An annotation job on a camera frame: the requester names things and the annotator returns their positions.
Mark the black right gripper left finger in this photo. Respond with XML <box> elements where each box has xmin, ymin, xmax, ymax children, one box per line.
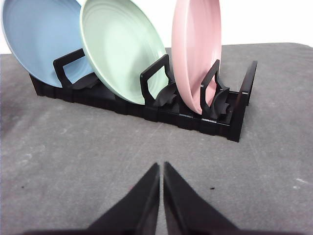
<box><xmin>84</xmin><ymin>163</ymin><xmax>160</xmax><ymax>235</ymax></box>

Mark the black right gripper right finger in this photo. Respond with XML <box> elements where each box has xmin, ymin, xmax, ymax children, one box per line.
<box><xmin>163</xmin><ymin>162</ymin><xmax>241</xmax><ymax>235</ymax></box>

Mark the green plate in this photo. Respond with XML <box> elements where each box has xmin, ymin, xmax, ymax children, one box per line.
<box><xmin>81</xmin><ymin>0</ymin><xmax>166</xmax><ymax>105</ymax></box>

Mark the black plate rack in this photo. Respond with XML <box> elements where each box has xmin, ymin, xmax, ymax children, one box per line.
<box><xmin>30</xmin><ymin>49</ymin><xmax>258</xmax><ymax>143</ymax></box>

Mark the pink plate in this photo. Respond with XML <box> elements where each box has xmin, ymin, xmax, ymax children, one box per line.
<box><xmin>172</xmin><ymin>0</ymin><xmax>222</xmax><ymax>114</ymax></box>

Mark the blue plate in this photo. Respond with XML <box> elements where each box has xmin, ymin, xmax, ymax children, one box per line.
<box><xmin>1</xmin><ymin>0</ymin><xmax>94</xmax><ymax>88</ymax></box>

